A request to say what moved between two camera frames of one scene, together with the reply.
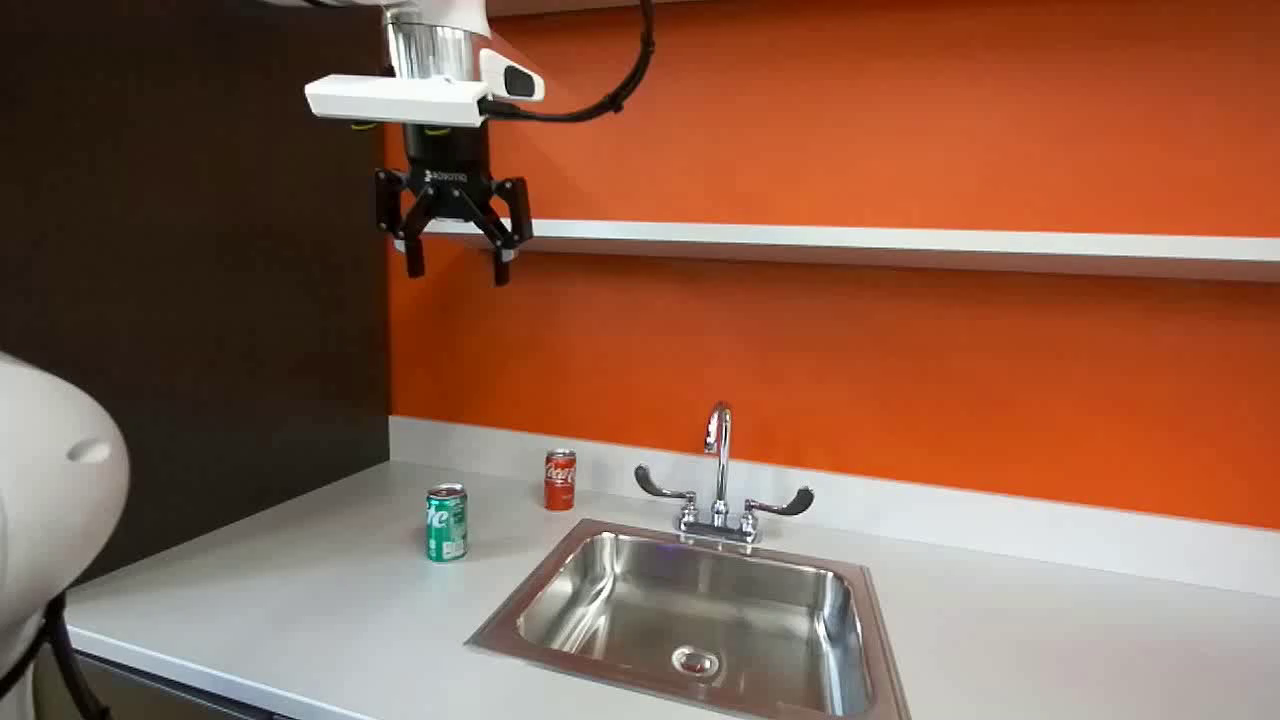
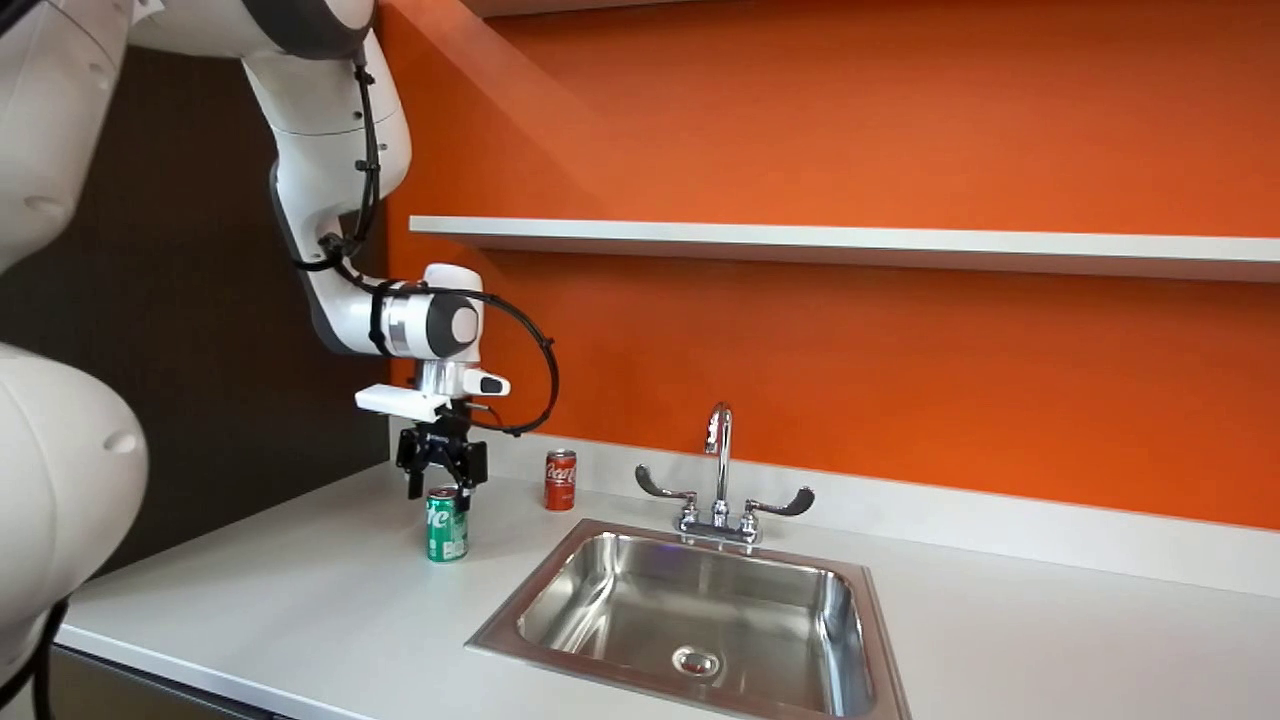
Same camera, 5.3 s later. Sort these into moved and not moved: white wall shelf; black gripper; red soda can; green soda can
Moved: black gripper
Not moved: green soda can; red soda can; white wall shelf
